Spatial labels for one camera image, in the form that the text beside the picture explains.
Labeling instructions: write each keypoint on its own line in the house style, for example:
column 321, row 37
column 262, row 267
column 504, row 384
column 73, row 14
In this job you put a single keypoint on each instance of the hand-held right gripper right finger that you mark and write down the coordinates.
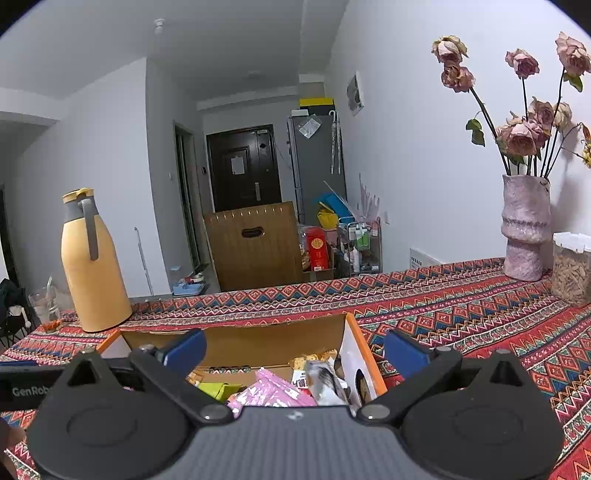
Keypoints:
column 404, row 353

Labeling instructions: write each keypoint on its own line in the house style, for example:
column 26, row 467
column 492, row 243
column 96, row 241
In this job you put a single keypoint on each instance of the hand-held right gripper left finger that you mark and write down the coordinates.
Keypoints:
column 184, row 353

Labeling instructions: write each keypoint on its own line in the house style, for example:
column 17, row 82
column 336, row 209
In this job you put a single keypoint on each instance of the red orange snack packet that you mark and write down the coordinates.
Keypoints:
column 196, row 376

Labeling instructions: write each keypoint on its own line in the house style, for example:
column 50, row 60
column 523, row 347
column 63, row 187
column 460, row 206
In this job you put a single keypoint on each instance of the lime green snack packet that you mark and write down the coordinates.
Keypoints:
column 217, row 390

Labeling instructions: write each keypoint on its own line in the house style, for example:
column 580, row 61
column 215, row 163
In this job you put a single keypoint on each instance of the pink snack packet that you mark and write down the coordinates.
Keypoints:
column 236, row 405
column 277, row 390

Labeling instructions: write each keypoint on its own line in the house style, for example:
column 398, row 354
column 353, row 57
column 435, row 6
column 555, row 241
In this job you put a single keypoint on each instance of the orange cardboard box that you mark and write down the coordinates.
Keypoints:
column 258, row 341

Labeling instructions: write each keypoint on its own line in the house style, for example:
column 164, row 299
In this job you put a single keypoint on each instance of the large striped snack packet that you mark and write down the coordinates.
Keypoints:
column 325, row 383

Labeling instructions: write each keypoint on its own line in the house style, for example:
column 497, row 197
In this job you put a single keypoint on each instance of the pile of cracker packets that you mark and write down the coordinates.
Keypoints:
column 300, row 381

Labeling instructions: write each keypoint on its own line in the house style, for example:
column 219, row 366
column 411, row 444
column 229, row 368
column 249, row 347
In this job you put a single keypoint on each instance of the person's left hand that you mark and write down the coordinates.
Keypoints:
column 9, row 436

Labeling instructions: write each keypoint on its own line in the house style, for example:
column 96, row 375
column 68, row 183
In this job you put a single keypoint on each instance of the blue pet bowl tray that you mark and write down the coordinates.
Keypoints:
column 189, row 288

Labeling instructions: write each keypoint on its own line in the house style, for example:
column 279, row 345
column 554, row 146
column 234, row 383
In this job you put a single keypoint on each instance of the clear glass cup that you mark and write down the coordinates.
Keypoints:
column 44, row 307

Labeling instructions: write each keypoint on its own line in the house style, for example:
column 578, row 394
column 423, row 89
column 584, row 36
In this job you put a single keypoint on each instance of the black folding chair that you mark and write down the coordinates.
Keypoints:
column 9, row 295

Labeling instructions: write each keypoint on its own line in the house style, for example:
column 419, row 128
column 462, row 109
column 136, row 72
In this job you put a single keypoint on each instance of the yellow thermos jug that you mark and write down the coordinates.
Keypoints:
column 94, row 286

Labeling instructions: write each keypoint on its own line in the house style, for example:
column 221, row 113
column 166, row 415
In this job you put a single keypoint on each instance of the red gift box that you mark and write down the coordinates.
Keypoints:
column 317, row 249

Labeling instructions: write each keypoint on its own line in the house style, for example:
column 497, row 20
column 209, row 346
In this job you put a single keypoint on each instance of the yellow bag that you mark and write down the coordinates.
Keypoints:
column 327, row 219

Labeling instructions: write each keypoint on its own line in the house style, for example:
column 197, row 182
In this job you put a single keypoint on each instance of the dark entry door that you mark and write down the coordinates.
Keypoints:
column 221, row 184

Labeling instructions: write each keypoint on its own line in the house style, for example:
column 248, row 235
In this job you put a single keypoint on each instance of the pink textured vase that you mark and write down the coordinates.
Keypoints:
column 526, row 230

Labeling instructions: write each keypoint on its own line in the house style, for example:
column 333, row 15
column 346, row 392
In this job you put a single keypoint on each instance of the small patterned tissue box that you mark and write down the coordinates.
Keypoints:
column 572, row 277

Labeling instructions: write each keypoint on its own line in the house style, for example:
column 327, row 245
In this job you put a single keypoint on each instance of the paper notice on door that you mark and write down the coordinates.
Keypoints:
column 238, row 165

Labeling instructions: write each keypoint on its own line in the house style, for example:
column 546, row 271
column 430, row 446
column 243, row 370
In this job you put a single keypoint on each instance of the grey refrigerator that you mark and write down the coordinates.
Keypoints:
column 314, row 175

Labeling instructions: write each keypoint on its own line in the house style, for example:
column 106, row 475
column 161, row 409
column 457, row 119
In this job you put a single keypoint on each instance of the white folded umbrella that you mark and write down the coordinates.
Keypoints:
column 333, row 143

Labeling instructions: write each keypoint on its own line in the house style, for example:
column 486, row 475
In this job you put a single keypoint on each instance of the paper sheet on refrigerator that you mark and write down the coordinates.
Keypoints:
column 309, row 127

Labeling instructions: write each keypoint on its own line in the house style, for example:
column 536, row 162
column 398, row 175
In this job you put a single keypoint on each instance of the dried pink rose bouquet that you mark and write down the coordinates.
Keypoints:
column 521, row 134

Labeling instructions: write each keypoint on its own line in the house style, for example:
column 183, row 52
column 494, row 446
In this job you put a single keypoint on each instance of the yellow storage box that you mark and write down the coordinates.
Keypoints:
column 316, row 102

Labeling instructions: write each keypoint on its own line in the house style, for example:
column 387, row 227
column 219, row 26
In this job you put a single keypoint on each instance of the yellow flower branches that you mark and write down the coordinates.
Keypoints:
column 587, row 154

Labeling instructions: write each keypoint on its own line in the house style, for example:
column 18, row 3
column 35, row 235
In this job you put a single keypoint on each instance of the ceiling lamp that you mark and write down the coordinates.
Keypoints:
column 159, row 25

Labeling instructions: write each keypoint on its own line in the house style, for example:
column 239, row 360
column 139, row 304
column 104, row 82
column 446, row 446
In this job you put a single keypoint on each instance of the dark interior door frame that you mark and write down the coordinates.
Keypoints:
column 184, row 203

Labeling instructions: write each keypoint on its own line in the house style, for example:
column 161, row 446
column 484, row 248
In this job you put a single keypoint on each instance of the pink wall decal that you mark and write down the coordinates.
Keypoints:
column 369, row 198

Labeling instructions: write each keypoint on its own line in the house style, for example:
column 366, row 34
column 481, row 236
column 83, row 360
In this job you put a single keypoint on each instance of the wall poster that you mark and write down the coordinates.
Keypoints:
column 355, row 94

